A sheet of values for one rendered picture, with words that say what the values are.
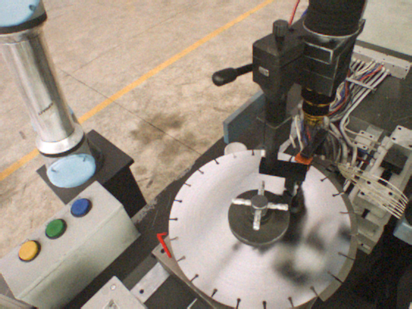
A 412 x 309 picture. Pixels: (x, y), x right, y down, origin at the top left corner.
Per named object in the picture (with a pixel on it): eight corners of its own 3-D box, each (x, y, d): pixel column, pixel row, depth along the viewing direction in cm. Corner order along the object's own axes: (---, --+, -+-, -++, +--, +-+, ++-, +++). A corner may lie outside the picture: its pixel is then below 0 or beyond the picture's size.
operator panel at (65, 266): (54, 316, 64) (15, 299, 52) (33, 285, 69) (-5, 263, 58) (141, 234, 76) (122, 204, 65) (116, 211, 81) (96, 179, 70)
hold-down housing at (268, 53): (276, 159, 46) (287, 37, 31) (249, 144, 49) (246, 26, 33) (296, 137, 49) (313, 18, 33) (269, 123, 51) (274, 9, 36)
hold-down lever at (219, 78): (247, 107, 36) (247, 89, 34) (210, 90, 39) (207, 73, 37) (282, 77, 40) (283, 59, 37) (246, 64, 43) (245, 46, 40)
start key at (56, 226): (55, 243, 61) (50, 238, 59) (47, 232, 63) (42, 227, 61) (70, 230, 62) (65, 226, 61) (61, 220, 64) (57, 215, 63)
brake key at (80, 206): (80, 221, 64) (76, 216, 62) (71, 211, 66) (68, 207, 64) (94, 209, 66) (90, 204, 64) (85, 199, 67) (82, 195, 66)
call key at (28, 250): (28, 265, 58) (23, 262, 56) (20, 254, 60) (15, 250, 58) (43, 252, 59) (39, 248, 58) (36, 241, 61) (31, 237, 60)
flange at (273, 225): (298, 205, 54) (299, 198, 52) (274, 255, 48) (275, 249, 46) (244, 184, 58) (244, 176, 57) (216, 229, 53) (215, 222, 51)
